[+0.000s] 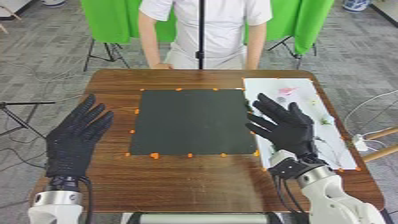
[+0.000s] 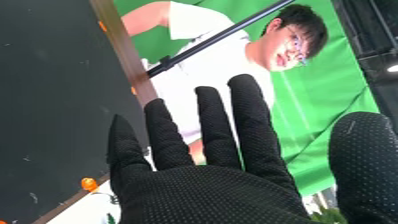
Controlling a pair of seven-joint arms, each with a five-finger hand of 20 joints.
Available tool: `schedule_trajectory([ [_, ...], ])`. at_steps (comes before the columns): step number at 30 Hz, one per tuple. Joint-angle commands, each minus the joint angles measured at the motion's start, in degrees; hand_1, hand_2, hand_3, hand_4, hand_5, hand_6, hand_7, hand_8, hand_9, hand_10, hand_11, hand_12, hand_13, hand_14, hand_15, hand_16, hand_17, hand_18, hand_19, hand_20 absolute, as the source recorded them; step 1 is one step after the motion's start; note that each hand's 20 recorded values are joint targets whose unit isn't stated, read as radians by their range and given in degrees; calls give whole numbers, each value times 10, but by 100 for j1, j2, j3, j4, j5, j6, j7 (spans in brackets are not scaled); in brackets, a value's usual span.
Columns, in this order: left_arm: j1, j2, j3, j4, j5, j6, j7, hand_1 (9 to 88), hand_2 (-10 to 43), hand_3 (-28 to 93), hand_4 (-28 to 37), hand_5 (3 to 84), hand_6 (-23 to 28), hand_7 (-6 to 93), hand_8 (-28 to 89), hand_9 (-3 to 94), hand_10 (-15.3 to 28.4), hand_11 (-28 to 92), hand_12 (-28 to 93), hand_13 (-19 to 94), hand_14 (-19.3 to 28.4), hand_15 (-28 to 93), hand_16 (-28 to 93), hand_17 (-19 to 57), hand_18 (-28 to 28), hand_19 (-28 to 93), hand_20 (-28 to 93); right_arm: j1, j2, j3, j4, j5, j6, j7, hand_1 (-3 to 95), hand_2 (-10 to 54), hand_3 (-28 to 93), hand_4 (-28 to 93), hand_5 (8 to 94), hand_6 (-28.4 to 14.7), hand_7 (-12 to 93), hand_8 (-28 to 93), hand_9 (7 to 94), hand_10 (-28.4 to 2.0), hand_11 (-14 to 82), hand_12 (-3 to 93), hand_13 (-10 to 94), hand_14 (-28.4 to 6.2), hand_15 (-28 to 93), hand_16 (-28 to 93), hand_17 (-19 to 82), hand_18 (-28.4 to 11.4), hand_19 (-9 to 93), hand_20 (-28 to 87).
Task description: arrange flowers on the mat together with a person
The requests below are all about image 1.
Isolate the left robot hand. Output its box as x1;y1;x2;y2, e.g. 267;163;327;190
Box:
45;93;116;180

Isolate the blue and white vase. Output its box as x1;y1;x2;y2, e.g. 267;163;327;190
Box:
342;0;373;14

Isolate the black pole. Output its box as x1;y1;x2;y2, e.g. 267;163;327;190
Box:
196;0;208;70

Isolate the pale grey bar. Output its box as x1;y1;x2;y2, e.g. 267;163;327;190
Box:
121;211;286;224

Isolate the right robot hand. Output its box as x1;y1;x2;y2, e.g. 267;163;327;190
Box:
244;92;320;158

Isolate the black tripod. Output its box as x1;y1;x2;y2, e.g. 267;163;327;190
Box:
0;100;59;140

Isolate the white sheet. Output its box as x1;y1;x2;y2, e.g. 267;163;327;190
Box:
242;77;361;172

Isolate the black cloth stand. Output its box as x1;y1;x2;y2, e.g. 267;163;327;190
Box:
265;35;320;71
82;38;134;73

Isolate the pink flower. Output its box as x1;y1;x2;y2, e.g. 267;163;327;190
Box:
278;86;301;96

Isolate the person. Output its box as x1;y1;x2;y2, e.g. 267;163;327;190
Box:
137;0;274;71

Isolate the dark mat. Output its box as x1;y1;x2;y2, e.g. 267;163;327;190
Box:
128;88;262;157

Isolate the white cable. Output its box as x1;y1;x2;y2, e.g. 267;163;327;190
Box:
342;89;398;153

